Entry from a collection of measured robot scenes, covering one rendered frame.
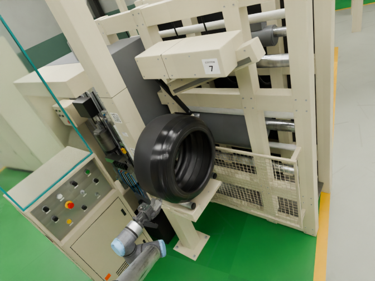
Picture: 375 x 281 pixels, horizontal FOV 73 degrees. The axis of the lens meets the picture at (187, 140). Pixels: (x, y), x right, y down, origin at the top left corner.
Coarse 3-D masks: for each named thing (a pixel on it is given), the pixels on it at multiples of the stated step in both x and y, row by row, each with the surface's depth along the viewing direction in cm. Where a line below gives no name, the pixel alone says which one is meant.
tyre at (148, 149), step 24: (168, 120) 150; (192, 120) 152; (144, 144) 146; (168, 144) 139; (192, 144) 189; (144, 168) 144; (168, 168) 139; (192, 168) 188; (168, 192) 144; (192, 192) 158
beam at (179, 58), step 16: (224, 32) 137; (240, 32) 131; (160, 48) 153; (176, 48) 141; (192, 48) 132; (208, 48) 123; (224, 48) 121; (144, 64) 154; (160, 64) 146; (176, 64) 139; (192, 64) 133; (224, 64) 123
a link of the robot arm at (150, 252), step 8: (160, 240) 139; (144, 248) 137; (152, 248) 130; (160, 248) 135; (144, 256) 118; (152, 256) 123; (160, 256) 136; (136, 264) 109; (144, 264) 112; (152, 264) 121; (128, 272) 102; (136, 272) 104; (144, 272) 109; (112, 280) 92; (120, 280) 94; (128, 280) 96; (136, 280) 100
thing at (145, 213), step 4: (144, 204) 146; (140, 208) 144; (144, 208) 144; (148, 208) 143; (152, 208) 144; (140, 212) 142; (144, 212) 141; (148, 212) 142; (152, 212) 146; (136, 216) 140; (140, 216) 140; (144, 216) 143; (148, 216) 143; (152, 216) 145; (136, 220) 138; (140, 220) 140; (144, 220) 143; (148, 220) 145; (140, 224) 139
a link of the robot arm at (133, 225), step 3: (129, 222) 139; (132, 222) 138; (135, 222) 138; (129, 225) 137; (132, 225) 137; (135, 225) 137; (138, 225) 137; (132, 228) 136; (135, 228) 136; (138, 228) 137; (141, 228) 138; (135, 231) 135; (138, 231) 137; (141, 231) 138; (138, 234) 137
